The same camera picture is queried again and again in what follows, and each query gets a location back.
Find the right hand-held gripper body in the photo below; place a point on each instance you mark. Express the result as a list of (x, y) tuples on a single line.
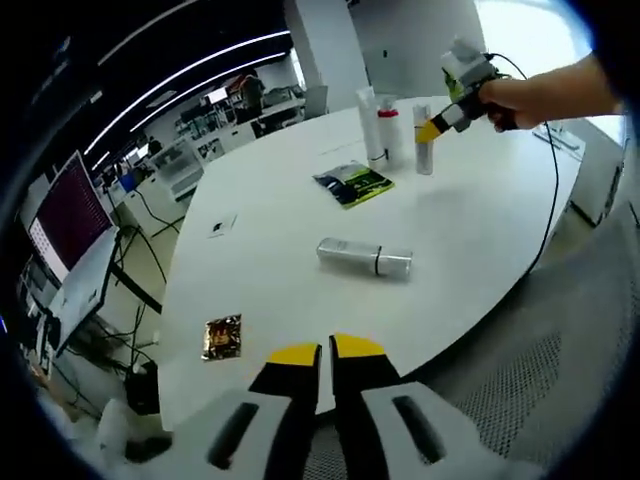
[(470, 70)]

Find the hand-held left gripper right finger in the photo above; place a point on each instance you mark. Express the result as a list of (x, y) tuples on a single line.
[(380, 410)]

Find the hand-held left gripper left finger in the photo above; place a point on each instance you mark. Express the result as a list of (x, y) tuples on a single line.
[(280, 400)]

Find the silver skincare bottle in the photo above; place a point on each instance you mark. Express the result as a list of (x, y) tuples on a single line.
[(350, 252), (425, 157)]

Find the red-capped skincare bottle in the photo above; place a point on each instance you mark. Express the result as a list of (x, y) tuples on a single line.
[(392, 137)]

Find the white skincare tube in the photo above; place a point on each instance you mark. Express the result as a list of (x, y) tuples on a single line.
[(371, 130)]

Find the gold skincare sachet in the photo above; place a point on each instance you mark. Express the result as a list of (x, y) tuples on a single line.
[(222, 337)]

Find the green black skincare sachet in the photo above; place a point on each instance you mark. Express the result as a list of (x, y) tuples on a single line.
[(357, 185)]

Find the person's right hand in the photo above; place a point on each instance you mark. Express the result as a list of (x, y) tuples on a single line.
[(515, 102)]

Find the black computer case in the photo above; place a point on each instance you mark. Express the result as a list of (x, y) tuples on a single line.
[(142, 390)]

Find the grey mesh chair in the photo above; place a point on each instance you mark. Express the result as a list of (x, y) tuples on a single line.
[(525, 360)]

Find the small clear plastic bag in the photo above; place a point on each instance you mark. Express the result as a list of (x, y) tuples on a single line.
[(222, 226)]

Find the white office desk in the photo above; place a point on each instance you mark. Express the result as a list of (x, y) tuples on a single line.
[(85, 295)]

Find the white glass-front cabinet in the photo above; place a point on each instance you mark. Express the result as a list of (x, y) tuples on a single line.
[(185, 175)]

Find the computer monitor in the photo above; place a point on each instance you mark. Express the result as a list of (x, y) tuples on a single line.
[(70, 215)]

